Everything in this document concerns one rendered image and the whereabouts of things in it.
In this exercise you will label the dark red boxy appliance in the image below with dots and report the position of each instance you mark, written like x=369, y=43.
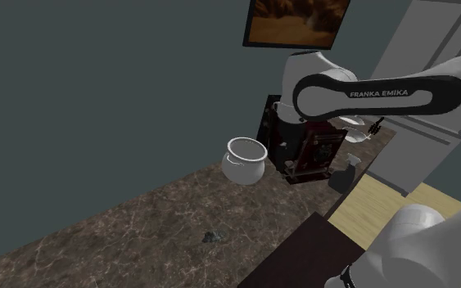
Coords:
x=324, y=153

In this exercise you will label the framed brown wall picture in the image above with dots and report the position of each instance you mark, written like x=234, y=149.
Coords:
x=294, y=24

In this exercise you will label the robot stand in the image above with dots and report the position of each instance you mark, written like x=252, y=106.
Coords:
x=306, y=259

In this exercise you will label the white panelled door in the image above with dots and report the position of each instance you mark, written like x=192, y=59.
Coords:
x=413, y=32

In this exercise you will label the dark spray bottle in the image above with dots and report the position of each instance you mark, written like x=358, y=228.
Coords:
x=342, y=179

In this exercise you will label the white round pot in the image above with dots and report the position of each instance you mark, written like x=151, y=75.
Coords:
x=243, y=171

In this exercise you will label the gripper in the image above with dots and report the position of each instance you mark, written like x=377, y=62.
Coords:
x=290, y=137

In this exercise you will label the white bowl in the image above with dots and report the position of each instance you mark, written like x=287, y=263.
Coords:
x=356, y=137
x=352, y=120

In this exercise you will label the black spiky utensil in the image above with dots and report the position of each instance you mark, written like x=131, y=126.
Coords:
x=375, y=127

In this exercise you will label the small grey lump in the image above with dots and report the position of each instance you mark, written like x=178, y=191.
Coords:
x=213, y=237

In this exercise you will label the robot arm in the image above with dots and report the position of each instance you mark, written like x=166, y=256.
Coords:
x=322, y=72

